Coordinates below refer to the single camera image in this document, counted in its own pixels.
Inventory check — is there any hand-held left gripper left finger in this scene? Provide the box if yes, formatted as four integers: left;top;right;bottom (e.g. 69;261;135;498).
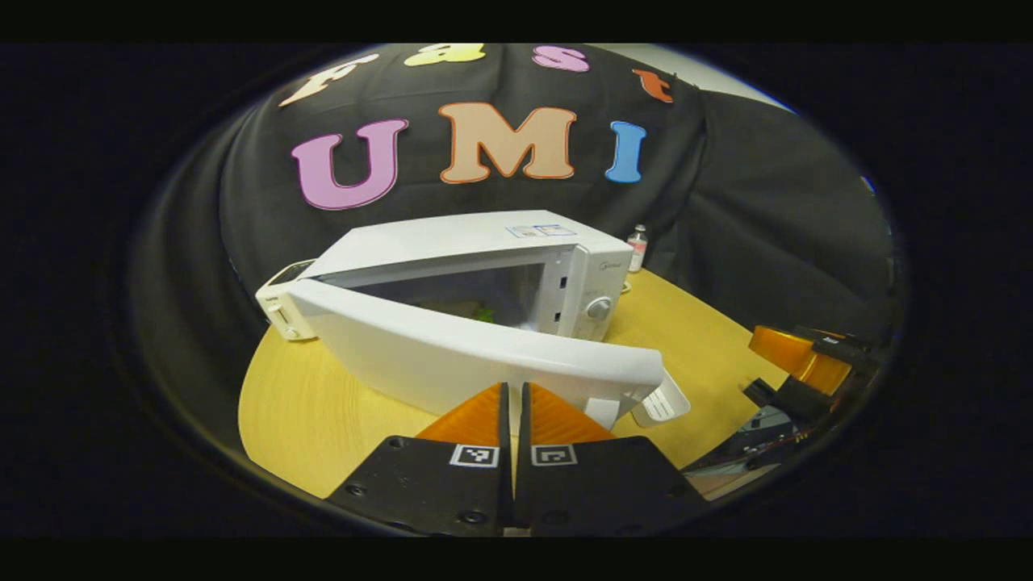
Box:
327;383;514;537

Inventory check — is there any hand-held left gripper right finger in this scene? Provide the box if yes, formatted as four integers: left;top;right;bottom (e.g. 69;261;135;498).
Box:
516;382;711;531

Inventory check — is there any white microwave oven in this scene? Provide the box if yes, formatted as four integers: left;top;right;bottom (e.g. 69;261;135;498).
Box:
286;210;691;428

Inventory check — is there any black backdrop cloth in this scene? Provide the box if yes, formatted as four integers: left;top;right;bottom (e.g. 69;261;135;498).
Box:
133;44;897;420

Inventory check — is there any white toaster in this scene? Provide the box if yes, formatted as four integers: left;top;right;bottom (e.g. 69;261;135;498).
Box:
256;260;321;341

